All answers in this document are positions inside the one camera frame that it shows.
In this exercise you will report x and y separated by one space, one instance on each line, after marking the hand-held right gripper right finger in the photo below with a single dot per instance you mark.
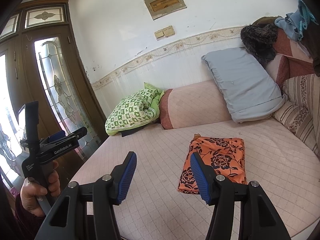
198 180

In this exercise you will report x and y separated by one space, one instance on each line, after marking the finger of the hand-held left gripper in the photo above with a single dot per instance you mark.
75 133

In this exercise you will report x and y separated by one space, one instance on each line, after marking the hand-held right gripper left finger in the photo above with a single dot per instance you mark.
127 177

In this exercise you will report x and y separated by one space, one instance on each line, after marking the orange floral cloth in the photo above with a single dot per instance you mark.
217 155

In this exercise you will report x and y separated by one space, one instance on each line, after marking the person's left forearm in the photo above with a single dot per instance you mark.
25 226

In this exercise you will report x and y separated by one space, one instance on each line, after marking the person's left hand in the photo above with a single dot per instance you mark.
30 195

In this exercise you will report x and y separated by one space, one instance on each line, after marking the green patterned pillow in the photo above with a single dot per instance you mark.
130 110

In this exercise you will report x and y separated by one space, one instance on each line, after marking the wooden door with glass panes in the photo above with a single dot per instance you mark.
27 67

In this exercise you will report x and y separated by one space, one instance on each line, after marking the pink bolster cushion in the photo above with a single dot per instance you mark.
195 105

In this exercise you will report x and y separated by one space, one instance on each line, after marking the grey-blue pillow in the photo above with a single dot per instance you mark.
245 85

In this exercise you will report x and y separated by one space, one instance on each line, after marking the striped floral pillow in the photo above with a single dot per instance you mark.
302 105

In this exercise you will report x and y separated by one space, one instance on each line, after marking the pink and maroon backrest cushion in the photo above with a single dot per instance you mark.
287 62

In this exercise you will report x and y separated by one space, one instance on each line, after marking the dark furry garment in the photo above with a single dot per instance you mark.
260 42

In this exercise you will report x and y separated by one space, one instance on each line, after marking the dark brown garment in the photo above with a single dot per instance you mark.
313 52

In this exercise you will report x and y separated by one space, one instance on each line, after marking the light blue cloth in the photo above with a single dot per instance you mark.
295 22

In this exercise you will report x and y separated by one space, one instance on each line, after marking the beige wall panel box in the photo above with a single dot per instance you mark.
165 2

